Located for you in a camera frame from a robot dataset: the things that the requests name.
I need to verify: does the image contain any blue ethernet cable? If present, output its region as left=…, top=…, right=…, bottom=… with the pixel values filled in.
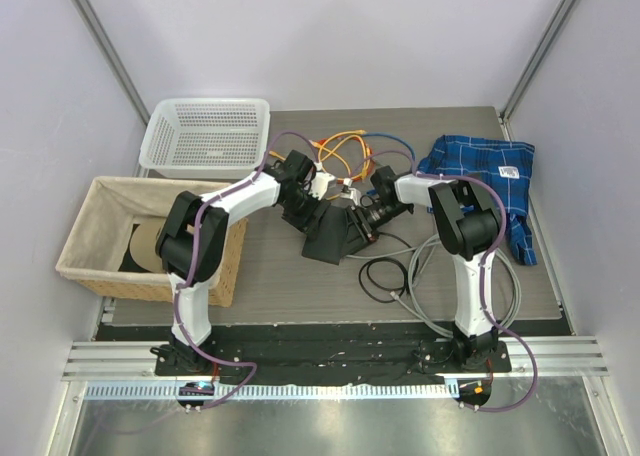
left=365, top=131, right=417, bottom=197

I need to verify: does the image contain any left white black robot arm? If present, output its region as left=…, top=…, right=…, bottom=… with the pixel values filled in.
left=155, top=151, right=336, bottom=375

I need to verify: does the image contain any brown tape roll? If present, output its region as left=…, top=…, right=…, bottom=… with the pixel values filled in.
left=128, top=218, right=165, bottom=273

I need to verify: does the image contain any black network switch box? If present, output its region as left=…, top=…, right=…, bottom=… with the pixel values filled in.
left=301, top=205, right=348, bottom=265

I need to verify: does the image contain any looped orange ethernet cable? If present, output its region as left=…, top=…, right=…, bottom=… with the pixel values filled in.
left=268, top=145, right=321, bottom=170

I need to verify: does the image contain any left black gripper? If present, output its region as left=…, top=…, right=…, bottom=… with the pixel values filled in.
left=282, top=188, right=331, bottom=242

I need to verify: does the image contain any white slotted cable duct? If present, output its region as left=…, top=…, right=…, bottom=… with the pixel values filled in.
left=84, top=379, right=459, bottom=402

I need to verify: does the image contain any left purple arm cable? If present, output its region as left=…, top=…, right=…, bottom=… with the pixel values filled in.
left=172, top=129, right=316, bottom=410

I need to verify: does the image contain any grey ethernet cable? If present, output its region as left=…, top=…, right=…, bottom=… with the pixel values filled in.
left=344, top=233, right=523, bottom=337

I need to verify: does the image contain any aluminium frame rail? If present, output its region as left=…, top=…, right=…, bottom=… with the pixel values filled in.
left=63, top=336, right=608, bottom=386

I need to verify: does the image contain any wicker basket with liner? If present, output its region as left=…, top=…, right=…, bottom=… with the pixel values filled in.
left=56, top=176, right=227, bottom=302

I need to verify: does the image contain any short orange ethernet cable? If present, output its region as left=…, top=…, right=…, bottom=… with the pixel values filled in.
left=317, top=129, right=376, bottom=182

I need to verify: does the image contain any long orange ethernet cable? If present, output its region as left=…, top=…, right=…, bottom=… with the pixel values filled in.
left=307, top=136, right=351, bottom=202

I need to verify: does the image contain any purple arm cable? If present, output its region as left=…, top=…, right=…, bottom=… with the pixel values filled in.
left=172, top=129, right=316, bottom=410
left=352, top=150, right=539, bottom=413

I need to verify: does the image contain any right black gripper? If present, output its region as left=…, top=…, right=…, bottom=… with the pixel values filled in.
left=341, top=201, right=410, bottom=258

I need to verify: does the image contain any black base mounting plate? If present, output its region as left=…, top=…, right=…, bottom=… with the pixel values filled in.
left=94, top=320, right=574, bottom=377

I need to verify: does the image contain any blue plaid cloth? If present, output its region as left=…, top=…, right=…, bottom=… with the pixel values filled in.
left=418, top=135, right=537, bottom=266

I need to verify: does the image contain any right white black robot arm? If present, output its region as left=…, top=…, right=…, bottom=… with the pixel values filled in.
left=341, top=166, right=506, bottom=371

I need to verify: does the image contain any white perforated plastic basket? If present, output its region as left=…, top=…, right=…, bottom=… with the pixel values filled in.
left=138, top=98, right=270, bottom=180

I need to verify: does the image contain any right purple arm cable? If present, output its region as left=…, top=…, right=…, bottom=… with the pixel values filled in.
left=352, top=150, right=539, bottom=413

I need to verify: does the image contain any red ethernet cable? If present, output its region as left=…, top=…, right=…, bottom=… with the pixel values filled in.
left=319, top=136, right=377, bottom=184

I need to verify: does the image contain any black ethernet cable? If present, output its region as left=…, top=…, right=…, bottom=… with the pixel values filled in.
left=357, top=231, right=417, bottom=303

